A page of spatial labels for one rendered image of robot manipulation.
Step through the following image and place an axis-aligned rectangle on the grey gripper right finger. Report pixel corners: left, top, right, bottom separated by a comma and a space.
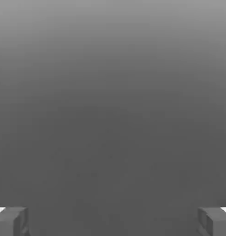
196, 206, 226, 236

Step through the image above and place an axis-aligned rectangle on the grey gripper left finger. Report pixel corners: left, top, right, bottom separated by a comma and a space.
0, 206, 30, 236

